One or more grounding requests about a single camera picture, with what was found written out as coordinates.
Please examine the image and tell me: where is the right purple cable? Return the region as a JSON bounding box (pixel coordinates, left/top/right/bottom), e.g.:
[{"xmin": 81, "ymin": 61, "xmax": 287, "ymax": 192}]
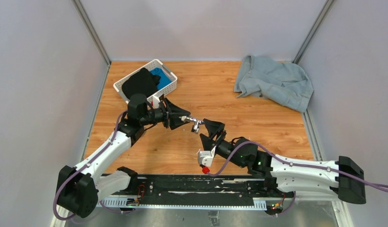
[{"xmin": 207, "ymin": 141, "xmax": 388, "ymax": 218}]

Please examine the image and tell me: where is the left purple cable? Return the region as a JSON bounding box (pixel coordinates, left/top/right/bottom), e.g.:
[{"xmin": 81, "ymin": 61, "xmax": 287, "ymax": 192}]
[{"xmin": 52, "ymin": 110, "xmax": 132, "ymax": 221}]

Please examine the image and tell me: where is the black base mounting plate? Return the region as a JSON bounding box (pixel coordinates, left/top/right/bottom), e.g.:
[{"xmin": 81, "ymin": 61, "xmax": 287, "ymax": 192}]
[{"xmin": 103, "ymin": 175, "xmax": 293, "ymax": 210}]

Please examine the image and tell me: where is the blue cloth in basket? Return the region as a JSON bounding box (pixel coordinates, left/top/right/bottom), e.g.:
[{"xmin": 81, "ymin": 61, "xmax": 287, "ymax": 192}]
[{"xmin": 149, "ymin": 68, "xmax": 172, "ymax": 90}]

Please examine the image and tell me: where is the purple cable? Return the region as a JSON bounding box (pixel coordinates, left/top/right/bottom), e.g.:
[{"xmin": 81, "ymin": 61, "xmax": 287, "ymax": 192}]
[
  {"xmin": 207, "ymin": 141, "xmax": 388, "ymax": 218},
  {"xmin": 52, "ymin": 110, "xmax": 132, "ymax": 221}
]

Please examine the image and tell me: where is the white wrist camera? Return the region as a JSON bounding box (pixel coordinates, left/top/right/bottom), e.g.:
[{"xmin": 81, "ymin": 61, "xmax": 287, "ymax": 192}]
[
  {"xmin": 152, "ymin": 96, "xmax": 162, "ymax": 108},
  {"xmin": 197, "ymin": 149, "xmax": 215, "ymax": 167}
]

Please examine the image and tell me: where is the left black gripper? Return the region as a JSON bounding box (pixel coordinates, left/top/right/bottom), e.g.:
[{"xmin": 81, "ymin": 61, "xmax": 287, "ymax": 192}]
[{"xmin": 140, "ymin": 98, "xmax": 191, "ymax": 131}]

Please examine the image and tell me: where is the chrome water faucet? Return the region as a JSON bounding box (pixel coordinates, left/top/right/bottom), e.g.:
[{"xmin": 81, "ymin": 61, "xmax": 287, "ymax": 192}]
[{"xmin": 185, "ymin": 116, "xmax": 204, "ymax": 134}]

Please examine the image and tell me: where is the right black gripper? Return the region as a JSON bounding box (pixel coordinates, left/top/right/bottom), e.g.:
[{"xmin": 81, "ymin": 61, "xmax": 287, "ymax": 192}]
[{"xmin": 200, "ymin": 119, "xmax": 245, "ymax": 168}]

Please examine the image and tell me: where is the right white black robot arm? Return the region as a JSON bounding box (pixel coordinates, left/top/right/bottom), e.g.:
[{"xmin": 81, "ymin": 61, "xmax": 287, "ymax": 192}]
[{"xmin": 198, "ymin": 119, "xmax": 366, "ymax": 204}]

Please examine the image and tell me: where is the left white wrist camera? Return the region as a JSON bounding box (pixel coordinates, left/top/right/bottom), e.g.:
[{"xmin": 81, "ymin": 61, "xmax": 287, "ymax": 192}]
[{"xmin": 152, "ymin": 96, "xmax": 162, "ymax": 108}]

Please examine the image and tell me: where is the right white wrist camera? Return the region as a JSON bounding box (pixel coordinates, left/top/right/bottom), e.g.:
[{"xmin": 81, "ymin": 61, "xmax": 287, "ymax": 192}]
[{"xmin": 197, "ymin": 149, "xmax": 215, "ymax": 167}]

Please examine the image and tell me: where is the grey-blue denim garment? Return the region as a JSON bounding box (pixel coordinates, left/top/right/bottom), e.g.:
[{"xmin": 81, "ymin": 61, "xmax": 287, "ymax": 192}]
[{"xmin": 233, "ymin": 55, "xmax": 314, "ymax": 113}]

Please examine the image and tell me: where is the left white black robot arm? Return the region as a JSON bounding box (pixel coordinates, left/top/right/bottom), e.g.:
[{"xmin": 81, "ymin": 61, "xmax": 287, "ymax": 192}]
[{"xmin": 52, "ymin": 94, "xmax": 191, "ymax": 220}]

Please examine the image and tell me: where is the white plastic basket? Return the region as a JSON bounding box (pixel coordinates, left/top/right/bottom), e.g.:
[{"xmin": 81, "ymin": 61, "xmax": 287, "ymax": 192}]
[{"xmin": 113, "ymin": 59, "xmax": 178, "ymax": 104}]

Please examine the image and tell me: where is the black cloth in basket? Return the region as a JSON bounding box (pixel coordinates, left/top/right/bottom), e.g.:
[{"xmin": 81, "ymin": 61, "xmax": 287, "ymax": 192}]
[{"xmin": 121, "ymin": 68, "xmax": 161, "ymax": 99}]

